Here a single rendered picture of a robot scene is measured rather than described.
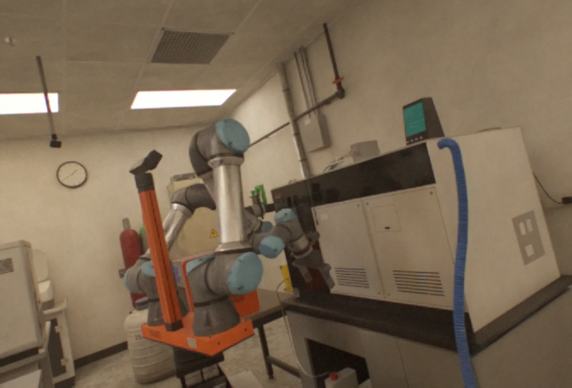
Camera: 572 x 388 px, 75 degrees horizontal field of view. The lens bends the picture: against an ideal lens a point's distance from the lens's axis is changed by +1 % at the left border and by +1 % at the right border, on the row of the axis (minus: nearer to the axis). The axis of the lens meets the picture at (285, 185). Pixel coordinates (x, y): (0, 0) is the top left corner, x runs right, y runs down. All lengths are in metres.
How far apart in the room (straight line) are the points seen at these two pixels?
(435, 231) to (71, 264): 4.48
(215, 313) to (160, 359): 2.75
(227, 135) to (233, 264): 0.38
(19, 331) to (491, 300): 2.08
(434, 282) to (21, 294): 1.89
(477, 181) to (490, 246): 0.26
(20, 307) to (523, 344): 2.21
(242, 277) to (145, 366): 2.95
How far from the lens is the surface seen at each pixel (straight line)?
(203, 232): 5.14
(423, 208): 1.49
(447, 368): 1.60
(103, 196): 5.32
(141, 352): 3.94
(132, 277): 1.65
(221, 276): 1.11
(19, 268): 2.25
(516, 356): 1.74
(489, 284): 1.63
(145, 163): 1.34
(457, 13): 2.78
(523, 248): 1.86
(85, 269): 5.26
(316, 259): 1.37
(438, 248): 1.50
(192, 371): 1.40
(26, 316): 2.26
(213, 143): 1.16
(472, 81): 2.67
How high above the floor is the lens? 1.32
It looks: 3 degrees up
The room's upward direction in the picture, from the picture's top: 13 degrees counter-clockwise
